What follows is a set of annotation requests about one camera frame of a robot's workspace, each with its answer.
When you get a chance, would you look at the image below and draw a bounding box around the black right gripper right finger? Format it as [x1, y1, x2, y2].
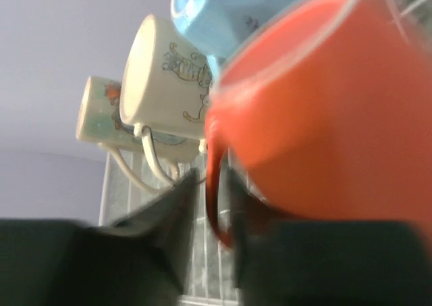
[228, 171, 431, 305]

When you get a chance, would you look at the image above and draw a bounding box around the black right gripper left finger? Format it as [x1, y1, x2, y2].
[1, 168, 199, 305]

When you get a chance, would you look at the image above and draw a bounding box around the tall cream illustrated mug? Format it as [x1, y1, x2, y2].
[76, 76, 198, 193]

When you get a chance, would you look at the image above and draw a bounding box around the orange mug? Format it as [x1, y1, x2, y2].
[205, 0, 431, 246]

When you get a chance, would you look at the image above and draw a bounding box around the cream mug green interior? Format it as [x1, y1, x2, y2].
[119, 14, 212, 186]

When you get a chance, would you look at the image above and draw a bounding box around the light blue mug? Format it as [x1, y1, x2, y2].
[171, 0, 297, 59]

